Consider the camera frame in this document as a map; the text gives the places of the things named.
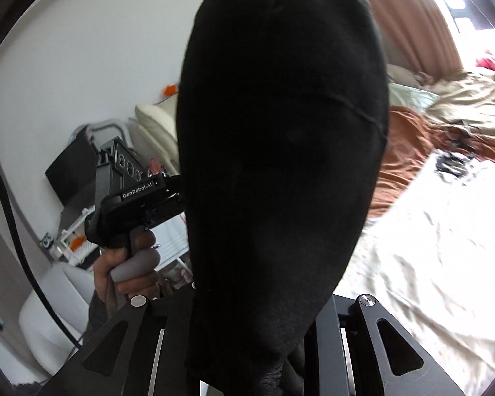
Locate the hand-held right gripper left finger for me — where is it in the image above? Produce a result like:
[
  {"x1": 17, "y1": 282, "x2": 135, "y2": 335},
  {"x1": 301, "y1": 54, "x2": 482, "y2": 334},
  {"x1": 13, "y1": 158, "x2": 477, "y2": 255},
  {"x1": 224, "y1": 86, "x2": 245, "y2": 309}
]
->
[{"x1": 37, "y1": 296, "x2": 201, "y2": 396}]

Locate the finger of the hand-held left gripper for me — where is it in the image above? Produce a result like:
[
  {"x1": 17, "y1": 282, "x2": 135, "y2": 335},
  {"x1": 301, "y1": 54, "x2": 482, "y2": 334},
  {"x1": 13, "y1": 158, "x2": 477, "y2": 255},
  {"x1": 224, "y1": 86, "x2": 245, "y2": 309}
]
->
[{"x1": 148, "y1": 177, "x2": 186, "y2": 229}]

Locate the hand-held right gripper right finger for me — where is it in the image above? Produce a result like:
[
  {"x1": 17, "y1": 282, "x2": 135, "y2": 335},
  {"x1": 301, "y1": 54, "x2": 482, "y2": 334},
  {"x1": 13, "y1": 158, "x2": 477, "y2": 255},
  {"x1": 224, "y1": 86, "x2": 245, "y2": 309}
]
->
[{"x1": 303, "y1": 294, "x2": 467, "y2": 396}]

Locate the black shirt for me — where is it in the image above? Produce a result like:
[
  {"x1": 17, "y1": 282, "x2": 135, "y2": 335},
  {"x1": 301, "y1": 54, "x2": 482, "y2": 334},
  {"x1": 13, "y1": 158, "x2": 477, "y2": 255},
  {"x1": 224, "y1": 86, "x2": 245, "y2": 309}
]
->
[{"x1": 175, "y1": 0, "x2": 390, "y2": 396}]

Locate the person's left hand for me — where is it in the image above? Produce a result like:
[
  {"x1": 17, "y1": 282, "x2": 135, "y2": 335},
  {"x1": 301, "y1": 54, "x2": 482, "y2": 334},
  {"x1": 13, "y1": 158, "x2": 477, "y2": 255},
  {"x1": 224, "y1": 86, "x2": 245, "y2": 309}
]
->
[{"x1": 93, "y1": 230, "x2": 161, "y2": 303}]

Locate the white shelf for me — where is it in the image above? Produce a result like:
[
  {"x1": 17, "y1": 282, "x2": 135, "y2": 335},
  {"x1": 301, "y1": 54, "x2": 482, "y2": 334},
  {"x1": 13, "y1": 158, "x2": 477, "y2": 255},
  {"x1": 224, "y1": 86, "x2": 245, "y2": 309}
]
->
[{"x1": 57, "y1": 205, "x2": 191, "y2": 271}]

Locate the white stool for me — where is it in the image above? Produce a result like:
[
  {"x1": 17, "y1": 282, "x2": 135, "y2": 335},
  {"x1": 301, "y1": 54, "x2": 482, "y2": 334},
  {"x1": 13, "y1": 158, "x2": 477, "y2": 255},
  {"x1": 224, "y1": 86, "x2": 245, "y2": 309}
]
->
[{"x1": 18, "y1": 263, "x2": 94, "y2": 375}]

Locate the floral bed sheet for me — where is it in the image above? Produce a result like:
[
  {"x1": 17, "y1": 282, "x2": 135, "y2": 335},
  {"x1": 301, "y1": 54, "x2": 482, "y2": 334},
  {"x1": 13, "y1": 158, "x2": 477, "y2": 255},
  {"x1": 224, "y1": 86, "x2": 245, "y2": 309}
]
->
[{"x1": 334, "y1": 154, "x2": 495, "y2": 394}]

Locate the orange blanket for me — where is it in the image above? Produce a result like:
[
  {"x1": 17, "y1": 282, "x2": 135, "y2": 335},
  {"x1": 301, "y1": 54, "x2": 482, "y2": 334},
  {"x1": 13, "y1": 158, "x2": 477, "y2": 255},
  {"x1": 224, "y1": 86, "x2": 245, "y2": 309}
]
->
[{"x1": 369, "y1": 105, "x2": 495, "y2": 219}]

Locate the black stand device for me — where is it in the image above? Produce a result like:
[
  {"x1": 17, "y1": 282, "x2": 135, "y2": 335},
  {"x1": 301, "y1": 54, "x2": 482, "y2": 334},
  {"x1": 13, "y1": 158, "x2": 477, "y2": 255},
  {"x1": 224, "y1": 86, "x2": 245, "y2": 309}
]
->
[{"x1": 434, "y1": 152, "x2": 476, "y2": 179}]

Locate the pale green pillow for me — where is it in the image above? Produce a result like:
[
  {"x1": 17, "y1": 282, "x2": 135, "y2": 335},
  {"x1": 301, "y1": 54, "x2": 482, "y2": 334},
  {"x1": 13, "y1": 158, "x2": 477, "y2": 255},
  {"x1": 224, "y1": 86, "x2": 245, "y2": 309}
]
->
[{"x1": 388, "y1": 82, "x2": 439, "y2": 113}]

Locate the beige duvet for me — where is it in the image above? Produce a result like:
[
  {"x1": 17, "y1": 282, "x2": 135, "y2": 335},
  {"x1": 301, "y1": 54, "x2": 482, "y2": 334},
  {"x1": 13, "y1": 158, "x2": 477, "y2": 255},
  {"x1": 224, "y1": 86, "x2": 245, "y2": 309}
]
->
[{"x1": 425, "y1": 70, "x2": 495, "y2": 141}]

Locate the pink curtain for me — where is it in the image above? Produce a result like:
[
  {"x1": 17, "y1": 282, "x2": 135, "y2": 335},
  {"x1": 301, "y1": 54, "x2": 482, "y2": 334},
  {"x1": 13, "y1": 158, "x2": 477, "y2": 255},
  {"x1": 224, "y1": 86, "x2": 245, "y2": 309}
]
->
[{"x1": 319, "y1": 0, "x2": 467, "y2": 76}]

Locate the red cloth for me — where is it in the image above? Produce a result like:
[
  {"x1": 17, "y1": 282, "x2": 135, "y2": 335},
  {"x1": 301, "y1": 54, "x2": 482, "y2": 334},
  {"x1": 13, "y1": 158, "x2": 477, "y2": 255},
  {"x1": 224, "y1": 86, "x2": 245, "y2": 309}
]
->
[{"x1": 476, "y1": 50, "x2": 495, "y2": 72}]

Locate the window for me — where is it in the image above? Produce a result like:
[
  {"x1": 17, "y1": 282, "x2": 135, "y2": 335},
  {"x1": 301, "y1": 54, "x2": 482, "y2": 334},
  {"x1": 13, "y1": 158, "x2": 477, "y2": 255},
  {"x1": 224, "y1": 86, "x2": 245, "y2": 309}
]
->
[{"x1": 443, "y1": 0, "x2": 495, "y2": 52}]

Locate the black braided cable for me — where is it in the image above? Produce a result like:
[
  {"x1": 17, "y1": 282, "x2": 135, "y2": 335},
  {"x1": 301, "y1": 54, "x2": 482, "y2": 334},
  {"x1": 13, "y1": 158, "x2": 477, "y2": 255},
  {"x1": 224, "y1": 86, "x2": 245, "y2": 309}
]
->
[{"x1": 0, "y1": 156, "x2": 85, "y2": 348}]

